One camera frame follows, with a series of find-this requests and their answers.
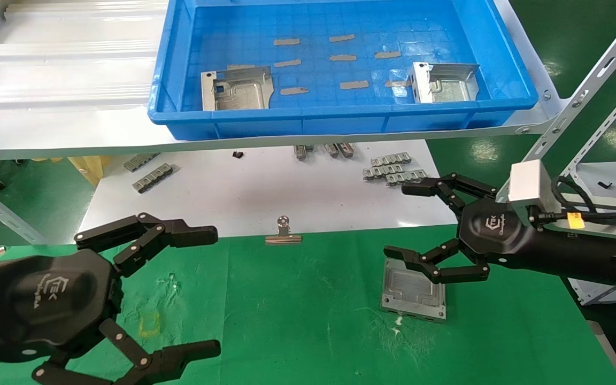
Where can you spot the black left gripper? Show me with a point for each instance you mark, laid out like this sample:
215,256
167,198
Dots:
46,299

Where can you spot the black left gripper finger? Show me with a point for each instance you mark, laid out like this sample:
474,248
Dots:
190,234

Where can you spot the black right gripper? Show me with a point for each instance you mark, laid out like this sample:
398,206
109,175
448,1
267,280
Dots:
495,235

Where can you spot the sheet metal bracket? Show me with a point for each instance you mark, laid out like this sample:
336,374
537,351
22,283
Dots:
241,96
409,297
449,91

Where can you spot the gray metal link strip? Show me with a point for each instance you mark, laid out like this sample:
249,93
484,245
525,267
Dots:
391,159
152,177
139,162
300,152
331,149
345,149
400,176
383,171

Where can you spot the white board sheet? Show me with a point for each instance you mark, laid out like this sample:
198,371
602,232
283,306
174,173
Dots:
260,192

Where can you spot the silver binder clip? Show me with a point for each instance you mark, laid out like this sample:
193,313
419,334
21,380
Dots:
283,239

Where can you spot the yellow plastic bag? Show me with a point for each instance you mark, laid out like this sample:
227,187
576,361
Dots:
90,167

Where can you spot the green table mat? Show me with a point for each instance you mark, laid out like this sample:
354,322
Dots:
313,321

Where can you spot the blue plastic tray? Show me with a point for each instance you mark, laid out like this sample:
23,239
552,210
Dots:
340,118

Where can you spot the gray tape strip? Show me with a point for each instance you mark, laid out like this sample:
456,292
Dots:
341,38
353,84
293,91
286,41
387,54
240,67
343,58
396,83
286,63

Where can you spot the small black clip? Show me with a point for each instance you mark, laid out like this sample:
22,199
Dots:
604,185

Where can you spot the gray metal rack shelf panel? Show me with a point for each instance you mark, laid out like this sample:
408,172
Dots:
607,171

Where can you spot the white slotted angle beam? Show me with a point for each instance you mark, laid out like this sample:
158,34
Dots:
607,125
580,96

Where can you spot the silver metal shelf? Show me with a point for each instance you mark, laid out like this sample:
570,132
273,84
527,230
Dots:
62,80

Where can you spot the gray metal frame bar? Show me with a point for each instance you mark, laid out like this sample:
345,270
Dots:
16,224

